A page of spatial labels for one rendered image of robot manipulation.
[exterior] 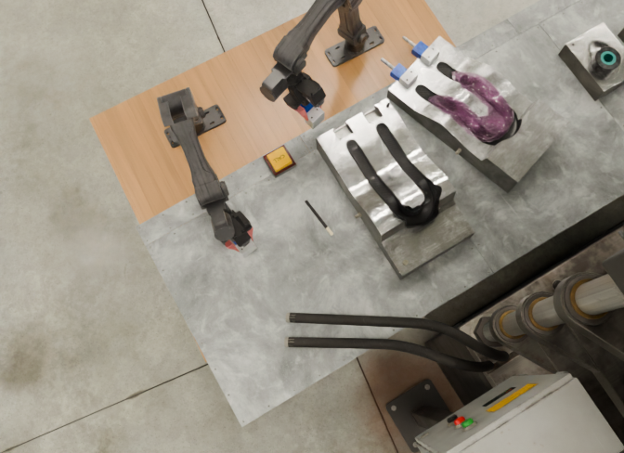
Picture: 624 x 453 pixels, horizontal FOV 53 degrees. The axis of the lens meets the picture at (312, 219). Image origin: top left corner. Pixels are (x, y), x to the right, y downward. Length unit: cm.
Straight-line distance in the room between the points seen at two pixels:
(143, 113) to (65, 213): 99
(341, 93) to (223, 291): 75
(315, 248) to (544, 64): 98
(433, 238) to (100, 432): 165
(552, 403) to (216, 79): 146
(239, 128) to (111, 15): 147
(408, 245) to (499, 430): 78
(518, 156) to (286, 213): 73
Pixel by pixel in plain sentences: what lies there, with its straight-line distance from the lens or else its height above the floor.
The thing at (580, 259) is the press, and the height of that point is 78.
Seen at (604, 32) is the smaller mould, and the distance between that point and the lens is 231.
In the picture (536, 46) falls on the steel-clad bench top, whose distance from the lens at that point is 230.
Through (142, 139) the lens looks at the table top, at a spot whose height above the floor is 80.
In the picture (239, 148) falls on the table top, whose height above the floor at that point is 80.
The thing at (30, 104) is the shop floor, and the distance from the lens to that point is 331.
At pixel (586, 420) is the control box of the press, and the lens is 132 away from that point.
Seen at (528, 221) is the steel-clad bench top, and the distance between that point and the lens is 206.
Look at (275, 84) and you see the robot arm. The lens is 174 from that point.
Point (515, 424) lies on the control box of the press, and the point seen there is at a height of 147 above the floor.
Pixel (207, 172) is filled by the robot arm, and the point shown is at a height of 113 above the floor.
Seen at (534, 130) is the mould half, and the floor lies 91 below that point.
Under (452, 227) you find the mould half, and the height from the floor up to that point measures 86.
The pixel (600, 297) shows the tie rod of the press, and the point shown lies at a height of 165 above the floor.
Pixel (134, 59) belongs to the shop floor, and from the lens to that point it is 324.
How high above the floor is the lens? 270
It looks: 75 degrees down
